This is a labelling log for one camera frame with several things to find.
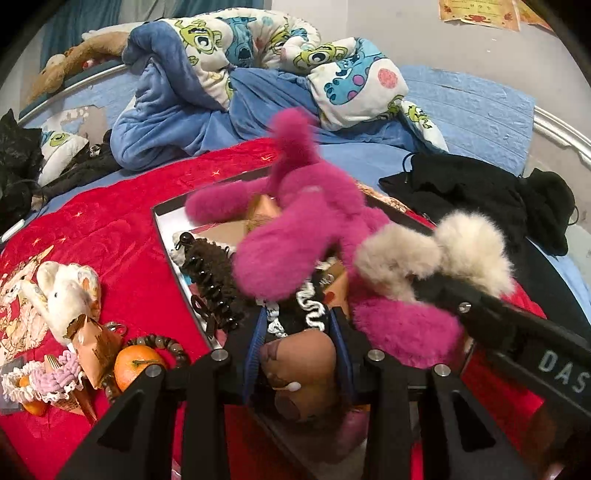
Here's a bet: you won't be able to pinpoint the brown teddy bear plush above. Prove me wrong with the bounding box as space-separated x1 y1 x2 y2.
27 31 129 103

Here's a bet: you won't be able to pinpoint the magenta plush toy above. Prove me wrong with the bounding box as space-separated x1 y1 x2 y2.
184 108 465 369

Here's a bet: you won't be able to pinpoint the beige fluffy plush toy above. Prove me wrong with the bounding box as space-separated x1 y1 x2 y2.
353 210 515 302

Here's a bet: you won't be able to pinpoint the orange wall certificate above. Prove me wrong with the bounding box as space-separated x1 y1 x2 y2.
438 0 520 32

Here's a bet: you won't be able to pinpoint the bead bracelet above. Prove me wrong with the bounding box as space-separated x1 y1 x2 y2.
103 334 191 402

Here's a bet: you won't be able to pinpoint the red teddy bear blanket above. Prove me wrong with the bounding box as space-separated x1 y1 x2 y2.
1 139 543 479

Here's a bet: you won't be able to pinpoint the black white scrunchie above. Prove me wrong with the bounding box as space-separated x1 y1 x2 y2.
264 278 329 340

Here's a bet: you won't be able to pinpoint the blue monster print blanket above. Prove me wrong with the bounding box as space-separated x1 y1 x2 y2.
110 8 447 172

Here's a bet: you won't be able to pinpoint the orange tangerine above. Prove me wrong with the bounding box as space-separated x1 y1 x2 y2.
113 345 165 391

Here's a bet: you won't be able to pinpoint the black puffer jacket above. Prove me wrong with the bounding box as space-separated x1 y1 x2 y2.
0 109 43 233

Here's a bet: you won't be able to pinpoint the gold pyramid gift box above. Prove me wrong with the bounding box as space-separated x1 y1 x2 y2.
66 314 122 390

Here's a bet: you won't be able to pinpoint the black hair claw clip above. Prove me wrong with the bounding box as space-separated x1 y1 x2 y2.
176 232 247 336

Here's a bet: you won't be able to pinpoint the white lace scrunchie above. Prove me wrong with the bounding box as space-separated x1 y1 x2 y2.
1 361 44 404

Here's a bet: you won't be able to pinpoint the black clothing pile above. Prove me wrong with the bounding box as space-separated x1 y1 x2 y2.
379 154 576 256

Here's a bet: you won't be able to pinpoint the right hand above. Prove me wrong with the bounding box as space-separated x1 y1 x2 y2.
259 329 337 422

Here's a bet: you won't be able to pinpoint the white rabbit plush toy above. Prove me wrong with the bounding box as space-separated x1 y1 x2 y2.
20 261 101 346

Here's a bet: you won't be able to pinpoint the black cardboard tray box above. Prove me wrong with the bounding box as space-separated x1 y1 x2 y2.
151 165 468 480

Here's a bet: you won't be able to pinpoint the small monster print pillow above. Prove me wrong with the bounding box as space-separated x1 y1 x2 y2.
37 130 88 187

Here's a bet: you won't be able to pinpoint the dark clothes by headboard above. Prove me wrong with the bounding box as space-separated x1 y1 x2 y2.
36 129 121 203

